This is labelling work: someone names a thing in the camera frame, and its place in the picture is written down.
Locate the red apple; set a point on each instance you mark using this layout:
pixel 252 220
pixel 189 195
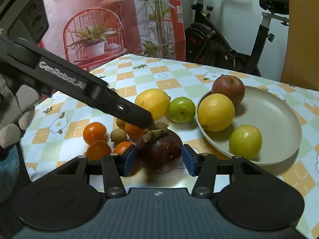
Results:
pixel 228 89

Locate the yellow lemon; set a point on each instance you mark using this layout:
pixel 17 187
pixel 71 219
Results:
pixel 215 112
pixel 155 102

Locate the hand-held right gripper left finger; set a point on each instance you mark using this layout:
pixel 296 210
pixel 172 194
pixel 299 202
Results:
pixel 129 160

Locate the green jujube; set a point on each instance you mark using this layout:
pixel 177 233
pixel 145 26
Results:
pixel 245 142
pixel 181 110

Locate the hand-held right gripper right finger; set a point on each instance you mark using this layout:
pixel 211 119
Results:
pixel 188 160

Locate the beige plate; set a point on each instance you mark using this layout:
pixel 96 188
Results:
pixel 271 129

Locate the checked floral tablecloth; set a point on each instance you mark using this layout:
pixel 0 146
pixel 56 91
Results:
pixel 174 79

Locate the orange tangerine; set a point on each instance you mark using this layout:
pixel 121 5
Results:
pixel 98 150
pixel 122 147
pixel 94 132
pixel 133 131

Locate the black exercise bike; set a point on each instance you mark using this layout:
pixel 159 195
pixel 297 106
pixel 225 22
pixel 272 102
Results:
pixel 206 44

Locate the red printed backdrop cloth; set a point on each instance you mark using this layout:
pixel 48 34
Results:
pixel 74 5

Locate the brown longan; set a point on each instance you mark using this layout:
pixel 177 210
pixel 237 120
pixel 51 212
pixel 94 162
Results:
pixel 120 124
pixel 119 135

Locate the person's left hand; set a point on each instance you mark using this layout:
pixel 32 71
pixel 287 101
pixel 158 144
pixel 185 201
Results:
pixel 7 122

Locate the dark purple mangosteen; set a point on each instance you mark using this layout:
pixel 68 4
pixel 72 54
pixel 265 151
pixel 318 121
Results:
pixel 159 151

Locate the wooden door panel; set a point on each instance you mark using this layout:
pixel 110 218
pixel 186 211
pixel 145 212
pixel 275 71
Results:
pixel 304 42

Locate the blue fuzzy cloth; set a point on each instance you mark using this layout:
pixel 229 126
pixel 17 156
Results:
pixel 8 169

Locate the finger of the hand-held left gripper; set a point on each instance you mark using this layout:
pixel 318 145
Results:
pixel 124 109

